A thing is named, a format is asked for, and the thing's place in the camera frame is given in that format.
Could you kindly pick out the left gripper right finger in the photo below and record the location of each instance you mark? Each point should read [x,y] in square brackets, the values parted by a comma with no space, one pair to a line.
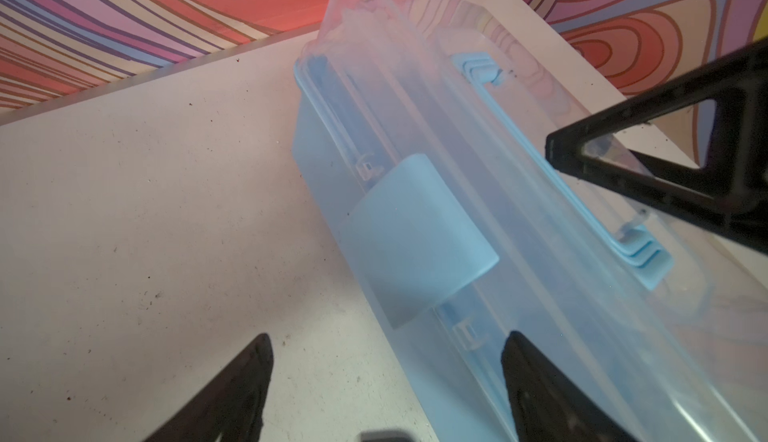
[545,404]

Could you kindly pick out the blue plastic tool box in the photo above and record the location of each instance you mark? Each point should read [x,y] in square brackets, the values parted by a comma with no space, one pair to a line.
[421,135]

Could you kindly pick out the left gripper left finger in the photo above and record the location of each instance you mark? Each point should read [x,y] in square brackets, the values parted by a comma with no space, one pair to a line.
[230,407]

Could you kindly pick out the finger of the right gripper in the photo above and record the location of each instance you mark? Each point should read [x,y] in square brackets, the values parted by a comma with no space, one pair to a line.
[724,189]

